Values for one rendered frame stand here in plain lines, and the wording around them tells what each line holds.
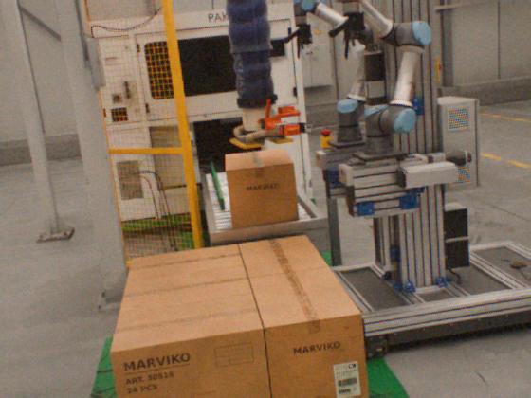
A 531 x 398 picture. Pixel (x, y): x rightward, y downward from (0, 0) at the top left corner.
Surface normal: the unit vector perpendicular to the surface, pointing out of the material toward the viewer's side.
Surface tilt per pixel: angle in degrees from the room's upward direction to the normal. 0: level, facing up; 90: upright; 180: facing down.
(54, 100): 90
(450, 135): 90
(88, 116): 90
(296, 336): 90
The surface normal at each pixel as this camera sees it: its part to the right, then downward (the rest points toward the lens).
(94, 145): 0.13, 0.21
